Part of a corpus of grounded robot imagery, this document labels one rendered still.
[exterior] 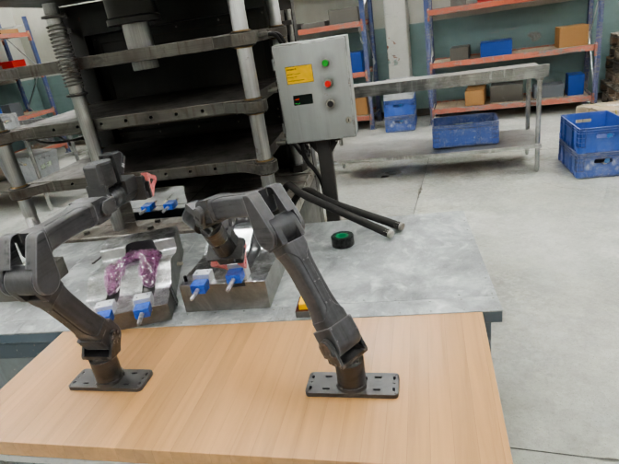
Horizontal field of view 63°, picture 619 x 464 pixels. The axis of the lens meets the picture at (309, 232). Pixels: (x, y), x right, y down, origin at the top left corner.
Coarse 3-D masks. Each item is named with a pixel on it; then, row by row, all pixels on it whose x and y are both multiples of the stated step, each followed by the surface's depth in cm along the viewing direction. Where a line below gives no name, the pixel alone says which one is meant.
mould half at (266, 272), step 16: (240, 224) 172; (272, 256) 157; (192, 272) 153; (224, 272) 150; (256, 272) 147; (272, 272) 149; (224, 288) 144; (240, 288) 143; (256, 288) 142; (272, 288) 148; (192, 304) 148; (208, 304) 147; (224, 304) 146; (240, 304) 145; (256, 304) 145
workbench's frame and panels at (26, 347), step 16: (496, 320) 129; (0, 336) 154; (16, 336) 153; (32, 336) 152; (48, 336) 151; (0, 352) 163; (16, 352) 162; (32, 352) 161; (0, 368) 168; (16, 368) 167; (0, 384) 171
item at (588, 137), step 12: (564, 120) 448; (600, 120) 454; (612, 120) 439; (564, 132) 449; (576, 132) 415; (588, 132) 407; (600, 132) 405; (612, 132) 403; (576, 144) 417; (588, 144) 410; (600, 144) 409; (612, 144) 407
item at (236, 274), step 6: (246, 258) 144; (228, 264) 142; (234, 264) 141; (228, 270) 141; (234, 270) 141; (240, 270) 140; (246, 270) 143; (228, 276) 139; (234, 276) 138; (240, 276) 139; (246, 276) 143; (228, 282) 139; (234, 282) 138; (240, 282) 139; (228, 288) 134
